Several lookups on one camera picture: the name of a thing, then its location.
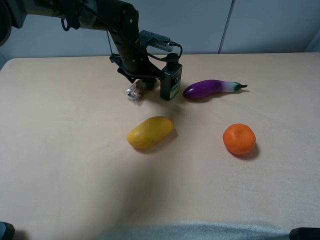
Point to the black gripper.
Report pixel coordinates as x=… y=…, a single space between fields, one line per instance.
x=133 y=64

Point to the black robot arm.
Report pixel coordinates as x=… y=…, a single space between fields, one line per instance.
x=117 y=17

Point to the dark green pump bottle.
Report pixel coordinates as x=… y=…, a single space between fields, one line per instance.
x=171 y=81

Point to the yellow mango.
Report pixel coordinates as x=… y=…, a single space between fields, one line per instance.
x=150 y=132

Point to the purple eggplant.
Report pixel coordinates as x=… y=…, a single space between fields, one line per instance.
x=206 y=88

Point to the orange tangerine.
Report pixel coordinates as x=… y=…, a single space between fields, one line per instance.
x=239 y=139

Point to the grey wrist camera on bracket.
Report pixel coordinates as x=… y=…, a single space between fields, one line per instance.
x=154 y=40

